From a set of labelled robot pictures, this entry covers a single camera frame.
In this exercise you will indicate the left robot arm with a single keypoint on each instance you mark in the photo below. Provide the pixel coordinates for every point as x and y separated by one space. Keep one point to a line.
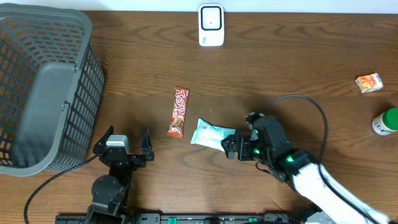
111 192

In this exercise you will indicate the light blue wipes pack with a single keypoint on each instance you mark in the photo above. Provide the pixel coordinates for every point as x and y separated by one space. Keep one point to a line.
210 136

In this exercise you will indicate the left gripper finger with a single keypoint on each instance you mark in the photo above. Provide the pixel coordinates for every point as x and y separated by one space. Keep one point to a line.
146 146
101 144

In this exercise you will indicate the white barcode scanner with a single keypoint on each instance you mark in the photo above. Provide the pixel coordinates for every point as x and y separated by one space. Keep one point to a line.
211 25

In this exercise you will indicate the small orange box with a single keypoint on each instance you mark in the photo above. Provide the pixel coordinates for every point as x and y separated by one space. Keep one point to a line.
369 83

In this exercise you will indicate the red chocolate bar wrapper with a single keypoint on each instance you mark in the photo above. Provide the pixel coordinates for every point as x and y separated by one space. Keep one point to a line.
178 113

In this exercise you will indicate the green lid jar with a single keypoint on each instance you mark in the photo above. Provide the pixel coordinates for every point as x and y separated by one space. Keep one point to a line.
386 123

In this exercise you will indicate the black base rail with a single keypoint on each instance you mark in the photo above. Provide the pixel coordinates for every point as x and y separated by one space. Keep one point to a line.
156 218

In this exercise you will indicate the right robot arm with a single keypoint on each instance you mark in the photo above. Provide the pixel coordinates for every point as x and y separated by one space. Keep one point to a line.
300 170

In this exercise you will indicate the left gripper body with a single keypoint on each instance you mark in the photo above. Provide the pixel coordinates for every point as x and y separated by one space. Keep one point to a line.
134 162

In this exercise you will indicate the grey plastic basket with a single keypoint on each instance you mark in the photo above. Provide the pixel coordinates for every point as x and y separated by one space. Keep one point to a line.
51 87

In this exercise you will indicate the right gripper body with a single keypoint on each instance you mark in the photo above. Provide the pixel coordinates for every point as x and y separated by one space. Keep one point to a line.
249 150

